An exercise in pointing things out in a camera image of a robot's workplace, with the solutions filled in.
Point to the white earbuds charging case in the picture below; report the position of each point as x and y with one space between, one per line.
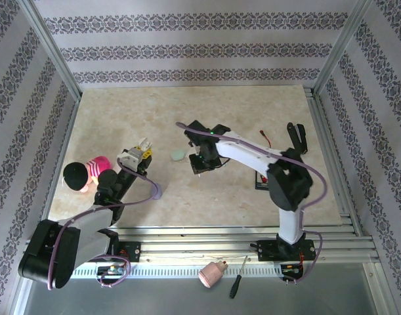
146 143

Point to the mint green earbuds charging case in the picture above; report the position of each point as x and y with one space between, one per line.
178 155

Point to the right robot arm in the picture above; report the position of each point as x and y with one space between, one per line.
246 151

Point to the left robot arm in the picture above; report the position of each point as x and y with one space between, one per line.
92 229

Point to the doll in pink striped clothes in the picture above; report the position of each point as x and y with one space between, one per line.
100 165

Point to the black screwdriver bit set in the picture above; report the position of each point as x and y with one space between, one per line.
261 182

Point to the small controller board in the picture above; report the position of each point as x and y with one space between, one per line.
111 269
290 269

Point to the black stapler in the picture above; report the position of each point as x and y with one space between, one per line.
298 138

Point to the pink drill chuck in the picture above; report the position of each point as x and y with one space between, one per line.
210 275

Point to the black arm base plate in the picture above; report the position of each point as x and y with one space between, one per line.
134 251
265 251

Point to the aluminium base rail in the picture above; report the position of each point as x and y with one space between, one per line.
203 236

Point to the aluminium side rail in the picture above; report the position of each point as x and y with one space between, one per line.
334 157

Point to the aluminium frame post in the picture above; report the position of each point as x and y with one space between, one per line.
341 49
52 49

